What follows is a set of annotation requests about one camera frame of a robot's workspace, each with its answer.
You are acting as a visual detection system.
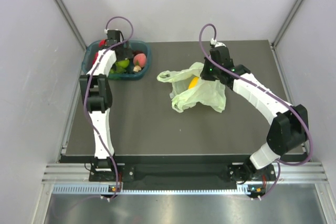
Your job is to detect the yellow fake mango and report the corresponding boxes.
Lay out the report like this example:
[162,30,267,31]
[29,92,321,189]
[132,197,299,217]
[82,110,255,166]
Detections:
[188,77,199,89]

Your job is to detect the light green plastic bag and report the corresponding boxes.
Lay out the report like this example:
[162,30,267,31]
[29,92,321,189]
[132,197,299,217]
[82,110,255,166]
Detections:
[156,62,226,113]

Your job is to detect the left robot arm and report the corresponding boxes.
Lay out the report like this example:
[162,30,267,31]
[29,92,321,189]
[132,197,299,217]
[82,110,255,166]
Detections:
[79,29,128,182]

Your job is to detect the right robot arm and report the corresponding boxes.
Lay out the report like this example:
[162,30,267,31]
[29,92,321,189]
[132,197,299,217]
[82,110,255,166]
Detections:
[201,42,309,183]

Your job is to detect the dark maroon fake plum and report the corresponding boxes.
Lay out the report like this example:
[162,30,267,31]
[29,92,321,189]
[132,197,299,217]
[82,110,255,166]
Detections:
[132,50,143,56]

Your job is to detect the green fake apple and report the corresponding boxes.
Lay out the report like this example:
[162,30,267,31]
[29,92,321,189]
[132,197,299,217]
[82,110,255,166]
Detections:
[115,59,130,69]

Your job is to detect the pink fake peach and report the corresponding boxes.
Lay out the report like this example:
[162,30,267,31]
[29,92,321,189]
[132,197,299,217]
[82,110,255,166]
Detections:
[133,53,147,68]

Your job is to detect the green fake grapes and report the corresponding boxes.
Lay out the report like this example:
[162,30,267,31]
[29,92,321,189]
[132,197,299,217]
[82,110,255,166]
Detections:
[110,66,127,74]

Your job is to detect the beige fake mushroom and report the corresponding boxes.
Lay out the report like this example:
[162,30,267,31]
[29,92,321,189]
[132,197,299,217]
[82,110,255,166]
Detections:
[133,65,142,72]

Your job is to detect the upper red fake apple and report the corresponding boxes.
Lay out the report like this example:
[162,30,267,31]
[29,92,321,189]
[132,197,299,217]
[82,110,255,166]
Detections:
[98,40,106,47]

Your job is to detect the teal plastic basket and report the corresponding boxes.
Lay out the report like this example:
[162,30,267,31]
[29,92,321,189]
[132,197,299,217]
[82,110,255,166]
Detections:
[81,40,152,80]

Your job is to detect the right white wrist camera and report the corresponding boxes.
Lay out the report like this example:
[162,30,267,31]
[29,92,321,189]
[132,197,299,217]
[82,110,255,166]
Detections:
[210,38,226,48]

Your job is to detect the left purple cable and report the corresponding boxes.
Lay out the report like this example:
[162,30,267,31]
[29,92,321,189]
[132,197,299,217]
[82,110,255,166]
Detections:
[83,16,134,200]

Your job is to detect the purple cable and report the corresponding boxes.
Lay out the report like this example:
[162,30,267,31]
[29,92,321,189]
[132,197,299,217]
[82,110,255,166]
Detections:
[83,16,134,200]
[198,24,313,200]

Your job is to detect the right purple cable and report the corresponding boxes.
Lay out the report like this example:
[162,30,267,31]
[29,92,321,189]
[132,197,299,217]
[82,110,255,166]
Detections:
[198,24,313,200]

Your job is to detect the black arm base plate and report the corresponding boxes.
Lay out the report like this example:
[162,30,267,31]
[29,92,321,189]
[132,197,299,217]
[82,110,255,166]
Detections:
[88,163,276,183]

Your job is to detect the grey slotted cable duct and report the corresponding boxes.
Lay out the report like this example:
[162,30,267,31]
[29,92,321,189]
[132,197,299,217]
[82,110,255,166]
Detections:
[52,184,262,196]

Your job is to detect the aluminium frame rail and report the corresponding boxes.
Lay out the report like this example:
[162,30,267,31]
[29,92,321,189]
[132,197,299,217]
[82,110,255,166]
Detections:
[42,163,90,184]

